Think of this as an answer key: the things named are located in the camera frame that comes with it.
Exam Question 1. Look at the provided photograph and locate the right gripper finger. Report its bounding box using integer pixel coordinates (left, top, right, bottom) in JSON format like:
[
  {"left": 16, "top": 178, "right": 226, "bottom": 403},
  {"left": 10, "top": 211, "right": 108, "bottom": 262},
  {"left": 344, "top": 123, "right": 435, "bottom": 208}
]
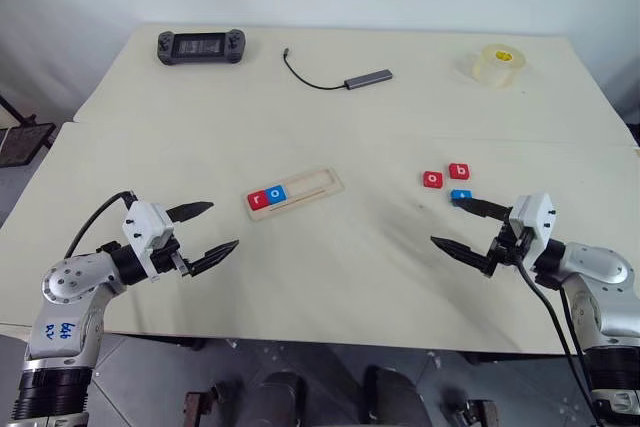
[
  {"left": 451, "top": 196, "right": 514, "bottom": 223},
  {"left": 430, "top": 235, "right": 495, "bottom": 276}
]

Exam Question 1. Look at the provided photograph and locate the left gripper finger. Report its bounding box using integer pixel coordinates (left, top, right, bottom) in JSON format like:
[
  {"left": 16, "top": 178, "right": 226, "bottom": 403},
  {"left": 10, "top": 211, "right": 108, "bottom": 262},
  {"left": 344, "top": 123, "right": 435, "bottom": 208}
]
[
  {"left": 166, "top": 200, "right": 216, "bottom": 224},
  {"left": 185, "top": 239, "right": 241, "bottom": 277}
]

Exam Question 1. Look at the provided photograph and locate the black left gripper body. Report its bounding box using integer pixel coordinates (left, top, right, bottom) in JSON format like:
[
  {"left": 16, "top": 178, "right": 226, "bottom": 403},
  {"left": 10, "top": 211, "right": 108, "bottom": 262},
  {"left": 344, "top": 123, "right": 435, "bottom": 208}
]
[{"left": 148, "top": 238, "right": 196, "bottom": 281}]

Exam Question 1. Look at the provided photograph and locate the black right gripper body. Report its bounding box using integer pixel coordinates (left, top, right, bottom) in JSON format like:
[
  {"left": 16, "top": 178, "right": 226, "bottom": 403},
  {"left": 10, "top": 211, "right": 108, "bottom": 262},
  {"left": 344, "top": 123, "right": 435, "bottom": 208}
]
[{"left": 486, "top": 219, "right": 534, "bottom": 279}]

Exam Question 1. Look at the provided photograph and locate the red letter tile r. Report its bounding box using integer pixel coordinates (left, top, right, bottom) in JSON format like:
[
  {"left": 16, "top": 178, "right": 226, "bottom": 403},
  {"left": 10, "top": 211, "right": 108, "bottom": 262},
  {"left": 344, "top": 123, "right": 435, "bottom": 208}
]
[{"left": 247, "top": 190, "right": 272, "bottom": 212}]

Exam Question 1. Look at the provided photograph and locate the blue letter tile o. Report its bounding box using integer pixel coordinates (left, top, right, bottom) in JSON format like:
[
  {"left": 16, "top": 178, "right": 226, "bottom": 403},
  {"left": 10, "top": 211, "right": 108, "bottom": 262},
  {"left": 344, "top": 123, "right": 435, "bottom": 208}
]
[{"left": 264, "top": 185, "right": 289, "bottom": 207}]

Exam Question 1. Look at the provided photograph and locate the wooden letter tray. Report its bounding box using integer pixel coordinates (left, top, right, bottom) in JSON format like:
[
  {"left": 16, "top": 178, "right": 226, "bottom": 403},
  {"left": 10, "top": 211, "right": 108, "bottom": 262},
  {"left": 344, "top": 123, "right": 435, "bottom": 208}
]
[{"left": 245, "top": 165, "right": 346, "bottom": 222}]

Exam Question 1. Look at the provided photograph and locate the clear tape roll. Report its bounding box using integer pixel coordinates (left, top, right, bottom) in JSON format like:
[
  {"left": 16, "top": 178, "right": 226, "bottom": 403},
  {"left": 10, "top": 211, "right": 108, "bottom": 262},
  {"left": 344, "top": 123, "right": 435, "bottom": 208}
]
[{"left": 456, "top": 43, "right": 529, "bottom": 90}]

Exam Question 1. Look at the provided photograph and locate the dark rounded shape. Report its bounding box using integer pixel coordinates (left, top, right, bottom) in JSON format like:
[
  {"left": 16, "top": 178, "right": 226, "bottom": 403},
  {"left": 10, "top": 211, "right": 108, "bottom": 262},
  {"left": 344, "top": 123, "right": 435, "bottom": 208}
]
[{"left": 253, "top": 370, "right": 307, "bottom": 427}]

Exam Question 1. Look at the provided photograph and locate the black handheld game console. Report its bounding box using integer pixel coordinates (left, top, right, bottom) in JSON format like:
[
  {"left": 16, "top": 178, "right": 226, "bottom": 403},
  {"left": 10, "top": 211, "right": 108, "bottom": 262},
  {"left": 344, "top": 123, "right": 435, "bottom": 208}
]
[{"left": 155, "top": 29, "right": 247, "bottom": 67}]

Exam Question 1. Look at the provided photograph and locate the black metal stand base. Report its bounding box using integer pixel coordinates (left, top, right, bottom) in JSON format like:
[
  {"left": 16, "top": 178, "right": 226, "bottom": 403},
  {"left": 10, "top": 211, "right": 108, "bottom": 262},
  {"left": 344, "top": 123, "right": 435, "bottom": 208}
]
[{"left": 0, "top": 94, "right": 57, "bottom": 169}]

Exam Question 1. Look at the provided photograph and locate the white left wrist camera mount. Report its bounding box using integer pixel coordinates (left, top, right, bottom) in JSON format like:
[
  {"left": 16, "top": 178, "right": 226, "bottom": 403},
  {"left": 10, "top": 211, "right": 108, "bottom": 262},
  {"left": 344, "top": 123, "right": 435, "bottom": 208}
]
[{"left": 122, "top": 200, "right": 176, "bottom": 256}]

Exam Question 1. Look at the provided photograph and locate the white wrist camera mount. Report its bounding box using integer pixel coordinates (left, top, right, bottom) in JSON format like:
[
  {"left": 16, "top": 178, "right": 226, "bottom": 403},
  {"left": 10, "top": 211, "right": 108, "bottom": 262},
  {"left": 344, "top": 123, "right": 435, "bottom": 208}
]
[
  {"left": 508, "top": 191, "right": 558, "bottom": 254},
  {"left": 122, "top": 200, "right": 176, "bottom": 256}
]

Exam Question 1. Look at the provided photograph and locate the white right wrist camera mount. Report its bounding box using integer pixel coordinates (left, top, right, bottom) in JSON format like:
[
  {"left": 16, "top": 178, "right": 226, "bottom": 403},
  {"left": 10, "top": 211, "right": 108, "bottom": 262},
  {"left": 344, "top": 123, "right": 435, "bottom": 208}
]
[{"left": 508, "top": 191, "right": 558, "bottom": 254}]

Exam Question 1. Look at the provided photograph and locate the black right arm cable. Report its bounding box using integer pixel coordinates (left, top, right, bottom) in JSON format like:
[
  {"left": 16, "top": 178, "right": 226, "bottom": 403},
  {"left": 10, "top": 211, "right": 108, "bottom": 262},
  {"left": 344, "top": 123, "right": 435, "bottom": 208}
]
[{"left": 514, "top": 254, "right": 609, "bottom": 427}]

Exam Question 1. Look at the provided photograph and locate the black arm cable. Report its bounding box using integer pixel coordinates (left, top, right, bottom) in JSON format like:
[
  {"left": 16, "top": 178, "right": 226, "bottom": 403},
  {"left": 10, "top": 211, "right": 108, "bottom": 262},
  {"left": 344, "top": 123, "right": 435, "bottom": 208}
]
[
  {"left": 63, "top": 190, "right": 139, "bottom": 259},
  {"left": 514, "top": 254, "right": 609, "bottom": 427}
]

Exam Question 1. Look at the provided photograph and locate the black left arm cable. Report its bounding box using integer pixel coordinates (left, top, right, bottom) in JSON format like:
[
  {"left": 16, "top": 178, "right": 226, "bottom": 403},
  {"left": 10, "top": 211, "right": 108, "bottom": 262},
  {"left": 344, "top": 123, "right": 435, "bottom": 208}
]
[{"left": 63, "top": 190, "right": 139, "bottom": 259}]

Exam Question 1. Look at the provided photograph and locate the rusty brown metal bracket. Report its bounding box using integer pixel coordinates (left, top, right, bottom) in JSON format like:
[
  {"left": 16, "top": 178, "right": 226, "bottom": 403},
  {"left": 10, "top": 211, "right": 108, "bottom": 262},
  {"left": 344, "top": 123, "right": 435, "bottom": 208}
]
[
  {"left": 183, "top": 389, "right": 212, "bottom": 427},
  {"left": 478, "top": 398, "right": 502, "bottom": 427}
]

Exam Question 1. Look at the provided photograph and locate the grey usb hub with cable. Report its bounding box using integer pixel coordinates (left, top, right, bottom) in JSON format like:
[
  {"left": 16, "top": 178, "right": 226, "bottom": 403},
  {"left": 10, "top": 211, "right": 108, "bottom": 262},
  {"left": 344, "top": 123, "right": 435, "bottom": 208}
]
[{"left": 281, "top": 48, "right": 394, "bottom": 91}]

